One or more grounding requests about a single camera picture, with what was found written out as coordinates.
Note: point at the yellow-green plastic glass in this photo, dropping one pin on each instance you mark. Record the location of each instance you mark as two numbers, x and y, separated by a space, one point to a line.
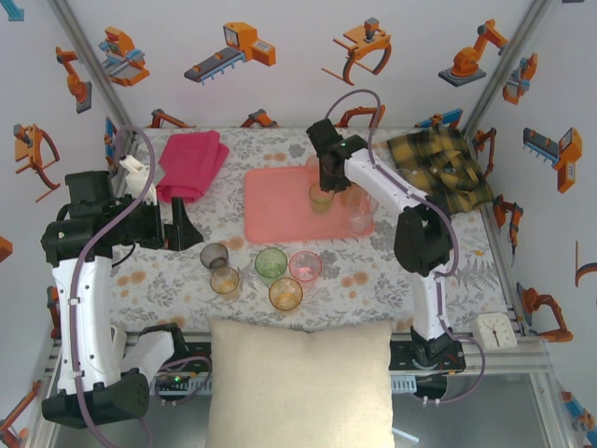
322 205

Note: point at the tall orange plastic glass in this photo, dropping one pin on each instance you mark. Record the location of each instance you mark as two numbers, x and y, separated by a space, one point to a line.
354 198

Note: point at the small grey plastic glass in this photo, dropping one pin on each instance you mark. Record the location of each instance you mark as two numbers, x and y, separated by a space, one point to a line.
214 256

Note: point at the tall clear plastic glass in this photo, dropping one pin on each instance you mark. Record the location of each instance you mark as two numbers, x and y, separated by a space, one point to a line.
361 219

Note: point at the green plastic glass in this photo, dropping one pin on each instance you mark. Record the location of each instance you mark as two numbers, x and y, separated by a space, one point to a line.
270 266

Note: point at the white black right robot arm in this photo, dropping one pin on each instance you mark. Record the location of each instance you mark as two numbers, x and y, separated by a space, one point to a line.
424 242

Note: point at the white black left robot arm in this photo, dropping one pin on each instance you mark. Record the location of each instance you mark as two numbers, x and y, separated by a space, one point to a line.
86 326

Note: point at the pink plastic tray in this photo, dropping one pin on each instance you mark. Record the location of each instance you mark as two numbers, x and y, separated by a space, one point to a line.
280 205

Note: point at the folded pink towel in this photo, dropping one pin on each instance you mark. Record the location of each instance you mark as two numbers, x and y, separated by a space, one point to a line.
191 158

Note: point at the yellow black plaid shirt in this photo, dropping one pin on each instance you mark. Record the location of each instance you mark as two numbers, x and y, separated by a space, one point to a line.
443 154

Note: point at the white grey box device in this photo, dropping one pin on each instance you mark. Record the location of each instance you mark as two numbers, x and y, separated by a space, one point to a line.
116 338

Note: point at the white floral tablecloth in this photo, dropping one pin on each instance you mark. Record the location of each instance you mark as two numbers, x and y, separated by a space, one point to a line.
326 303

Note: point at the black control board green light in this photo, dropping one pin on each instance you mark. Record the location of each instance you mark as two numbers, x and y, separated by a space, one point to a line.
172 383

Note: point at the cream pillow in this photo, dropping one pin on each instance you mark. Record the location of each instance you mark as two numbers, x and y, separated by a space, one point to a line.
298 382

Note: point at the white square clock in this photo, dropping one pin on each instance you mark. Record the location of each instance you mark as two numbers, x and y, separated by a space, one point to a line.
494 332

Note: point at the white paper strip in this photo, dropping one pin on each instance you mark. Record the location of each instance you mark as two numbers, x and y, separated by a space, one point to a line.
406 435

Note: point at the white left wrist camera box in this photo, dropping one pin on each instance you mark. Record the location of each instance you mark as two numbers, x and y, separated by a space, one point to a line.
137 179

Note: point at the aluminium side rail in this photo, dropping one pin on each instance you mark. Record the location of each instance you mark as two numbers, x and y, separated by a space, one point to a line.
128 142
508 280

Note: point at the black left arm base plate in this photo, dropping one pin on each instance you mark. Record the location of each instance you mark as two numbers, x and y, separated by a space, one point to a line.
198 354

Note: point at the aluminium frame post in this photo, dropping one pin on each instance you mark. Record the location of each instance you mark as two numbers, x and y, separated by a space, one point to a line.
95 70
503 70

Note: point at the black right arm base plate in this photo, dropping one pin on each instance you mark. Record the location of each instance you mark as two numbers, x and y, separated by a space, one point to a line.
401 357

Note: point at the aluminium table edge rail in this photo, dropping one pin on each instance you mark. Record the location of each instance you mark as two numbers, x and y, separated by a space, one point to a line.
527 359

